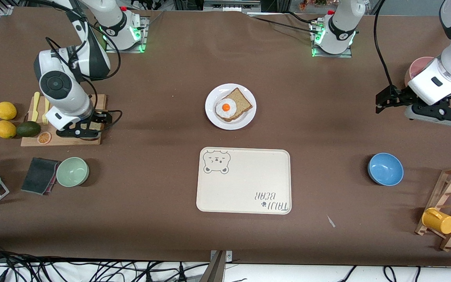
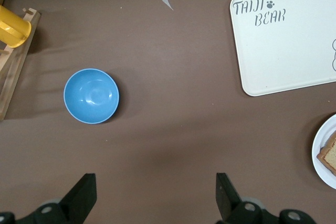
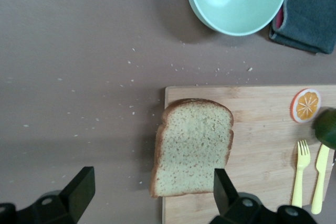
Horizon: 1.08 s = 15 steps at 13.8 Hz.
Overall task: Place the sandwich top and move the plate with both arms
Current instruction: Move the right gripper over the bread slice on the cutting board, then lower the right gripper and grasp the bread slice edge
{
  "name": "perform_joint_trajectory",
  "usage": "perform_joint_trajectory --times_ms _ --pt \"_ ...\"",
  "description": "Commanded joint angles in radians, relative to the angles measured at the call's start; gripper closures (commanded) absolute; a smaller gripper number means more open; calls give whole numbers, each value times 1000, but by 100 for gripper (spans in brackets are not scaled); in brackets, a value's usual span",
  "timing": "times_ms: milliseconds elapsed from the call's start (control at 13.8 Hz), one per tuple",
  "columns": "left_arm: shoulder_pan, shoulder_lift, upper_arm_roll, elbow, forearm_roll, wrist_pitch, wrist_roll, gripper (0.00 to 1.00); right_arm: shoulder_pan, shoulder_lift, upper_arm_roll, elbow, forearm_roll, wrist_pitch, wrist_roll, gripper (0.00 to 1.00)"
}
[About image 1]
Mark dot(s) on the yellow plastic fork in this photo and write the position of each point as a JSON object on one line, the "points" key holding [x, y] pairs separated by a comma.
{"points": [[46, 115]]}

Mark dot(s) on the metal mount bracket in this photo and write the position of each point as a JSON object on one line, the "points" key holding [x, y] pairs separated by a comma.
{"points": [[218, 268]]}

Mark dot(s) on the round white plate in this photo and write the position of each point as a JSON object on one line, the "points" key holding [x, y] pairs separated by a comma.
{"points": [[245, 117]]}

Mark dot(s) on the cream bear print tray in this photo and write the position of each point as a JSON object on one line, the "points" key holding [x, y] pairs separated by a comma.
{"points": [[245, 184]]}

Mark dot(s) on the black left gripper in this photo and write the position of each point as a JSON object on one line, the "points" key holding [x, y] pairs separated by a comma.
{"points": [[399, 97]]}

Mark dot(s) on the orange slice toy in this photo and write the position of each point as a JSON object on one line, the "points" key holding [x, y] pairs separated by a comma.
{"points": [[44, 138]]}

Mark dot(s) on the yellow plastic knife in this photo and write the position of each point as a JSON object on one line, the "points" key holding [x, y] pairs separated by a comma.
{"points": [[35, 109]]}

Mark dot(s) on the fried egg toy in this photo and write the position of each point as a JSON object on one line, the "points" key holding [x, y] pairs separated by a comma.
{"points": [[225, 109]]}

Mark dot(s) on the bamboo cutting board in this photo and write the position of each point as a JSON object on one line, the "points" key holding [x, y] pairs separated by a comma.
{"points": [[65, 141]]}

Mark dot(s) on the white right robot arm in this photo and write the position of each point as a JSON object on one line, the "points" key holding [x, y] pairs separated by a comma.
{"points": [[57, 84]]}

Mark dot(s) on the green avocado toy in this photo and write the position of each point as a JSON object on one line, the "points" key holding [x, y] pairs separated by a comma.
{"points": [[28, 129]]}

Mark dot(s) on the mint green bowl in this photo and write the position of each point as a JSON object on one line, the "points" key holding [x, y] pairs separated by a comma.
{"points": [[72, 172]]}

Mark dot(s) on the yellow mug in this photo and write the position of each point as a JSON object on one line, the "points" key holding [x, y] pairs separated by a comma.
{"points": [[439, 221]]}

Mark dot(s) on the yellow lemon toy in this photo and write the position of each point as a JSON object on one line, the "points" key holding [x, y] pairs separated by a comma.
{"points": [[6, 110], [5, 129]]}

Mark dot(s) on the bread slice under egg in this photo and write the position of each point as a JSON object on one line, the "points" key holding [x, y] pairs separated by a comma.
{"points": [[241, 101]]}

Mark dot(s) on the folded dark grey cloth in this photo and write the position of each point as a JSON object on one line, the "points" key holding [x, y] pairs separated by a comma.
{"points": [[37, 176]]}

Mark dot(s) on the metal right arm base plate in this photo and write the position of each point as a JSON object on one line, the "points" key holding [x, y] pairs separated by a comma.
{"points": [[144, 35]]}

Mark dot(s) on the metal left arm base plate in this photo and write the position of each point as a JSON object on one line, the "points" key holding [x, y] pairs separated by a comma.
{"points": [[331, 55]]}

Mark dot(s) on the blue bowl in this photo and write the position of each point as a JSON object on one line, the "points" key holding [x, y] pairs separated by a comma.
{"points": [[385, 169]]}

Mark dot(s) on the pink bowl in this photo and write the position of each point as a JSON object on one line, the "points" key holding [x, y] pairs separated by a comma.
{"points": [[417, 68]]}

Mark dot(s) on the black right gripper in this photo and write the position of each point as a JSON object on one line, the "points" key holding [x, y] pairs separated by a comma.
{"points": [[99, 118]]}

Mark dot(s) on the small paper scrap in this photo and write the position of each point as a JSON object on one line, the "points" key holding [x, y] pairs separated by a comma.
{"points": [[331, 221]]}

